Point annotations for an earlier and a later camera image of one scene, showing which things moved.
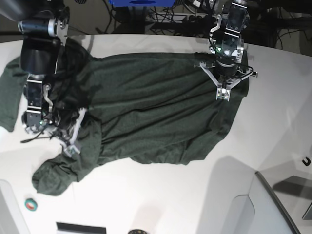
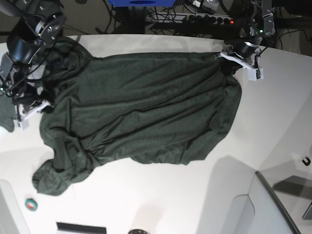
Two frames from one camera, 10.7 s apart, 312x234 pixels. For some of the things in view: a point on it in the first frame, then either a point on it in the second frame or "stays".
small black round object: (137, 231) stays
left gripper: (64, 127) -> (30, 100)
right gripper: (225, 72) -> (243, 53)
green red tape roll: (30, 204) stays
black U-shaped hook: (308, 162) stays
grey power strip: (181, 17) stays
